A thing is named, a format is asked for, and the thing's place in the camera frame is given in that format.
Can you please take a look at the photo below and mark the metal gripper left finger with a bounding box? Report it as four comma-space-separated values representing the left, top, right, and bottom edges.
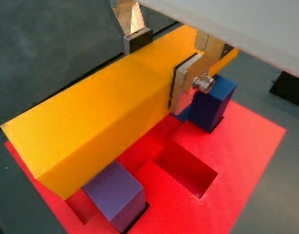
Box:
110, 0, 152, 55

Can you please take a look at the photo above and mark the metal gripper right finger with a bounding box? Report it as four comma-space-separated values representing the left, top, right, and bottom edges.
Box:
169, 30, 229, 115

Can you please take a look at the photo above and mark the yellow rectangular bar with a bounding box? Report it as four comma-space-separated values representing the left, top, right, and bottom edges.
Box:
0, 25, 241, 201

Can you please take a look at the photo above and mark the red board with slots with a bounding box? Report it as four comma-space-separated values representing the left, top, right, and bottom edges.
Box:
12, 102, 286, 234

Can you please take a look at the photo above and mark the dark blue U-shaped block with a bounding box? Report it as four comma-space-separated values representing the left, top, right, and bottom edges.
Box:
175, 75, 237, 133

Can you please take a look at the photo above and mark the black U-shaped block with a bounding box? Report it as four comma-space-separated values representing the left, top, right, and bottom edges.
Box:
270, 71, 299, 106

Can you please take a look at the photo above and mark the purple U-shaped block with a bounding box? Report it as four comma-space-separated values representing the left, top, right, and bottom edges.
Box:
83, 161, 146, 232

